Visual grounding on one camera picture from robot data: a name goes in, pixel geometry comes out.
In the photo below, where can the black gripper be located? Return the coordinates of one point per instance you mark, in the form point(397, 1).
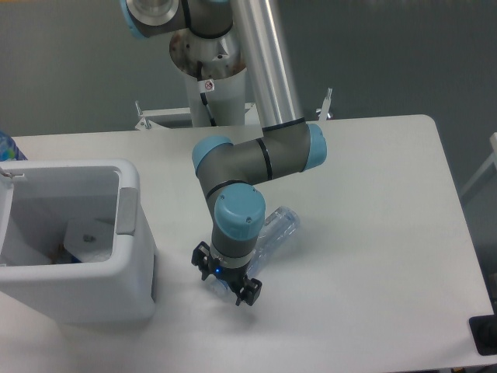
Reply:
point(247, 290)

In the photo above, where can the clear crushed plastic bottle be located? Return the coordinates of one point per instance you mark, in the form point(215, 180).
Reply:
point(277, 229)

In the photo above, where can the white plastic wrapper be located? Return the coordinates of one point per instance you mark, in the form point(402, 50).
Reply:
point(90, 240)

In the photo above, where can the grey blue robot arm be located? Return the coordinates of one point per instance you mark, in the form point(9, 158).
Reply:
point(228, 173)

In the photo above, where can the white trash can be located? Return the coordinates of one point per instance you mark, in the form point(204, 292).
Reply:
point(38, 198)

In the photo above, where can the blue snack package in bin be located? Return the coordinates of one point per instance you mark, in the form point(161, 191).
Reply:
point(61, 256)

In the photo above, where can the blue water bottle at edge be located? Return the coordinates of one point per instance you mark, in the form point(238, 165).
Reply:
point(9, 149)

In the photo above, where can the black device at table corner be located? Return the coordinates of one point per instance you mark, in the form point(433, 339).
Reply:
point(483, 329)

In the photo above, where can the white furniture piece at right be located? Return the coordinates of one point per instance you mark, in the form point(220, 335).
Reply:
point(481, 176)

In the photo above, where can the white metal base frame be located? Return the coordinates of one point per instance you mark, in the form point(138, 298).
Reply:
point(182, 118)

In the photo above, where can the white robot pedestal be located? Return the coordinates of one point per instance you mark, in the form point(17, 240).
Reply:
point(214, 71)

